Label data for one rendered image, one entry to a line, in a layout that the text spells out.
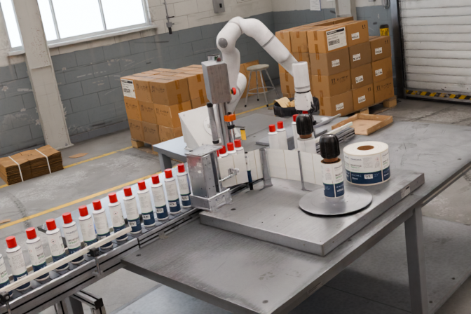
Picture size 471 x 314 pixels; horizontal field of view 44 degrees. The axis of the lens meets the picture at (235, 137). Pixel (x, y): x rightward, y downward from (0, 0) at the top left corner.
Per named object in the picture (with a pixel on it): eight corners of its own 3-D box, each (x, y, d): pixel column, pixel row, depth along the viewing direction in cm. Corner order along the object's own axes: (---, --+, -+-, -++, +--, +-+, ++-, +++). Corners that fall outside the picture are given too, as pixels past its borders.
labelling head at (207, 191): (210, 212, 261) (201, 156, 254) (190, 207, 270) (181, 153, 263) (232, 200, 270) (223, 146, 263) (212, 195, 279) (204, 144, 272)
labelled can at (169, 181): (174, 215, 263) (167, 172, 258) (167, 213, 267) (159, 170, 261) (183, 211, 267) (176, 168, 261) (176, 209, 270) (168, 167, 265)
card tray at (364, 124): (367, 135, 354) (366, 129, 353) (331, 132, 372) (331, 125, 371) (392, 121, 374) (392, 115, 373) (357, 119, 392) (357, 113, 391)
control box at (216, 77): (212, 104, 284) (206, 66, 279) (207, 98, 300) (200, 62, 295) (233, 101, 285) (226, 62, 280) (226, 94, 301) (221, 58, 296)
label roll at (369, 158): (370, 167, 286) (368, 138, 282) (399, 176, 269) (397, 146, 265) (337, 178, 278) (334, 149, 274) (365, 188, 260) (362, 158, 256)
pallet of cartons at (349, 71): (331, 132, 667) (320, 31, 637) (282, 124, 734) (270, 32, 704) (399, 106, 733) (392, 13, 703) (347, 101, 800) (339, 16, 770)
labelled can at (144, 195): (148, 228, 253) (139, 183, 248) (141, 226, 257) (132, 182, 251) (158, 223, 257) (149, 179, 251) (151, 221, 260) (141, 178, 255)
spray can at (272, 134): (277, 163, 312) (272, 126, 306) (270, 162, 315) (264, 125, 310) (283, 160, 315) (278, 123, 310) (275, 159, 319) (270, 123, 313)
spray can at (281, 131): (285, 160, 316) (280, 123, 310) (277, 159, 319) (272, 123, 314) (291, 157, 319) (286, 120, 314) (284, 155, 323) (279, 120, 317)
